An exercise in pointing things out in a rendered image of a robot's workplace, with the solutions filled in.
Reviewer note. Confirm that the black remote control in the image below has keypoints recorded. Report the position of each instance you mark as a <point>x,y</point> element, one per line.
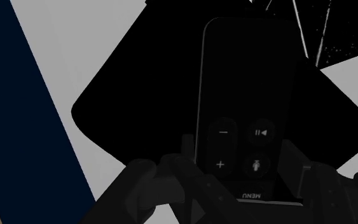
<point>247,77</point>

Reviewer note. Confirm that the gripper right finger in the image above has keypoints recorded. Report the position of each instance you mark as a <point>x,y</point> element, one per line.
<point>327,192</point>

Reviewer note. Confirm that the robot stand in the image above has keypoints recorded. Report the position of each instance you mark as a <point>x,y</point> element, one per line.
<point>346,18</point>

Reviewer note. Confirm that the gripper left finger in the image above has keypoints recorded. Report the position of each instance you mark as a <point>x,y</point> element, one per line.
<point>154,183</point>

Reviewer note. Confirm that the black tablet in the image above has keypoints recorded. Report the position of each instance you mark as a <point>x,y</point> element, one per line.
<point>135,93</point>

